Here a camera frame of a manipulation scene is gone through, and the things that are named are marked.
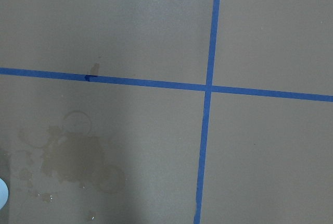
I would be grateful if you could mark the light blue plastic cup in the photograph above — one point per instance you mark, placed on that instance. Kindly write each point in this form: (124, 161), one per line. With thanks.
(4, 193)

